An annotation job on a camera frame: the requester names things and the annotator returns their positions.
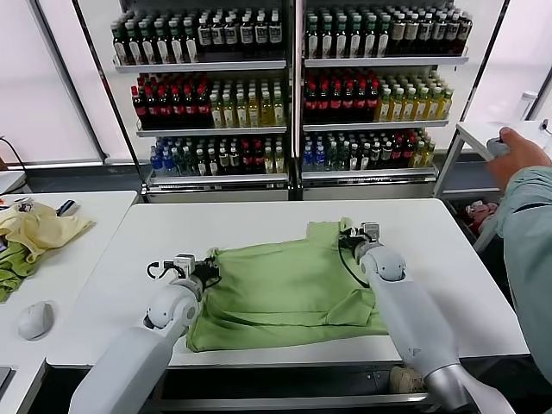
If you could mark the white computer mouse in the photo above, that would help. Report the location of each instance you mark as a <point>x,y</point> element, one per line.
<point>36,321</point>

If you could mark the metal table frame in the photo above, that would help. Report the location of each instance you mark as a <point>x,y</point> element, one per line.
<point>280,403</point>

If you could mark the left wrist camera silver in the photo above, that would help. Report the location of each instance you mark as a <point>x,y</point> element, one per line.
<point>184,264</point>

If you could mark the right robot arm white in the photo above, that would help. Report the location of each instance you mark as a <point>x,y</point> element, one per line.
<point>414,310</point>

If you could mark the small tag on garment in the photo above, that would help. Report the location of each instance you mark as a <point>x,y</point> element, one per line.
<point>25,206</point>

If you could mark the beverage shelf unit narrow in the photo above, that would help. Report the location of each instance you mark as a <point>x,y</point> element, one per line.
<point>207,64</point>

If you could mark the person's forearm pale sleeve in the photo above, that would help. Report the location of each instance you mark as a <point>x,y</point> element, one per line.
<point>530,259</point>

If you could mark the beverage shelf unit wide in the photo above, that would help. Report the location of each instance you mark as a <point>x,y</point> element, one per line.
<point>379,62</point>

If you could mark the person's hand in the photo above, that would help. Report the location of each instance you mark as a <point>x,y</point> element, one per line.
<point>524,157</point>

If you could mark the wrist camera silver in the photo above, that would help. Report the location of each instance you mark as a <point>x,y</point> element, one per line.
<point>370,232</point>
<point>184,264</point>

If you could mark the beige crumpled object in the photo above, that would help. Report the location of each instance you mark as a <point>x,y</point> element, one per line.
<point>405,379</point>

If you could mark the pale yellow garment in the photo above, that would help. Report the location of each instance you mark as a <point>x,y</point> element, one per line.
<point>47,228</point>

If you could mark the small dark clip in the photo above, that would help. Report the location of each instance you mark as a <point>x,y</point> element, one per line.
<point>547,126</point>

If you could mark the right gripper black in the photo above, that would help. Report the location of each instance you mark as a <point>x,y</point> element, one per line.
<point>353,238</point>

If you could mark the blue white striped item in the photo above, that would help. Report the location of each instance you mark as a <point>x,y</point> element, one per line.
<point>68,208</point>

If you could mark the white side table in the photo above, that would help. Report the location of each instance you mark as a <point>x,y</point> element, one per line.
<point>470,138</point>

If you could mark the crumpled green cloth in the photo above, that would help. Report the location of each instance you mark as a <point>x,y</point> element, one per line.
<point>13,267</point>

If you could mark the pink red clothes heap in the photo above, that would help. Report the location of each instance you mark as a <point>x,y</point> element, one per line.
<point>481,213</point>

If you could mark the light green t-shirt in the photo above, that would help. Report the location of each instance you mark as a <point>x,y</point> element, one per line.
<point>280,280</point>

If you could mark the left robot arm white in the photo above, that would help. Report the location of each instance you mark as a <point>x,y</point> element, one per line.
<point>129,353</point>

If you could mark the grey handheld controller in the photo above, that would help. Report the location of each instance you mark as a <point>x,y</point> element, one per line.
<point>496,148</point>

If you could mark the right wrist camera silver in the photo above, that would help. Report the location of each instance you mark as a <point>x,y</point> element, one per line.
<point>370,232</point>

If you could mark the grey laptop corner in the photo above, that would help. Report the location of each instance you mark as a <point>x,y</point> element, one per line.
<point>5,379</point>

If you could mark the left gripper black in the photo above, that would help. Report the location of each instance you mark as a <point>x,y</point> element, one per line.
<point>205,271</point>

